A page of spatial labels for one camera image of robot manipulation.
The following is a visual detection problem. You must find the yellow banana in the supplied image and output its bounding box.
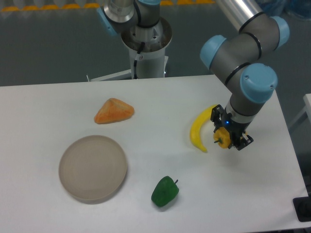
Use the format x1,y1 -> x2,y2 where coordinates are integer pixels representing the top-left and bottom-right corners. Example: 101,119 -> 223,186
189,104 -> 217,153

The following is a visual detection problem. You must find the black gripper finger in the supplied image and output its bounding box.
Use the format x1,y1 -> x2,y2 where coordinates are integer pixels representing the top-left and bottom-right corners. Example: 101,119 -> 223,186
231,133 -> 253,150
210,104 -> 224,133

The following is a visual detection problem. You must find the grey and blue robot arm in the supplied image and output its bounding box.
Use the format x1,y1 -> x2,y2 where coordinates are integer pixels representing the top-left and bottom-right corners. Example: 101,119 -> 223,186
97,0 -> 290,152

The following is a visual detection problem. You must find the orange triangular bread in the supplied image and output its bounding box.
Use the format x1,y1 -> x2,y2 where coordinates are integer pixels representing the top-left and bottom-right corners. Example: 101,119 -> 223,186
94,98 -> 135,124

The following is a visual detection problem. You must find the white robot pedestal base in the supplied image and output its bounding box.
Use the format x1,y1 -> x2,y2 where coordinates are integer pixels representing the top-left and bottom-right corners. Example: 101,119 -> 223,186
88,17 -> 173,82

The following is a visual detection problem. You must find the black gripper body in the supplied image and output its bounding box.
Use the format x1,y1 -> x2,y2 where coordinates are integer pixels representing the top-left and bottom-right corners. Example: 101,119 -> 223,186
221,112 -> 250,141

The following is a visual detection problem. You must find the black cable on pedestal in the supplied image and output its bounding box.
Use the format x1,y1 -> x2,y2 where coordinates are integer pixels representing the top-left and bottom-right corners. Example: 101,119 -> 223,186
133,41 -> 145,80

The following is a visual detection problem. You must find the black device at table edge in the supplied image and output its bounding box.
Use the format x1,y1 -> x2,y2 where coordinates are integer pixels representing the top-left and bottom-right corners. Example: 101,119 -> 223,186
293,196 -> 311,222

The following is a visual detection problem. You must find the yellow bell pepper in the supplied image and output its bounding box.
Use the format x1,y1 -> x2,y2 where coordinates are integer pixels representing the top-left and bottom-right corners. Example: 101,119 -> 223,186
213,127 -> 234,149

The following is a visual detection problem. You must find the green bell pepper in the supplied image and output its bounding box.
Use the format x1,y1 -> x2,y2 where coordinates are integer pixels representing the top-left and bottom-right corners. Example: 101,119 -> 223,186
151,176 -> 179,207

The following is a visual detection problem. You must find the beige round plate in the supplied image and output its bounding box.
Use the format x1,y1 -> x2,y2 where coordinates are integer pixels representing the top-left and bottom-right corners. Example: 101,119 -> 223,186
58,135 -> 127,204

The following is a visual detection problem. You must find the white furniture at right edge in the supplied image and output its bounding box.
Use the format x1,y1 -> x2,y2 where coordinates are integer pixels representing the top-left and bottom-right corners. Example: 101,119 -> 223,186
288,93 -> 311,133

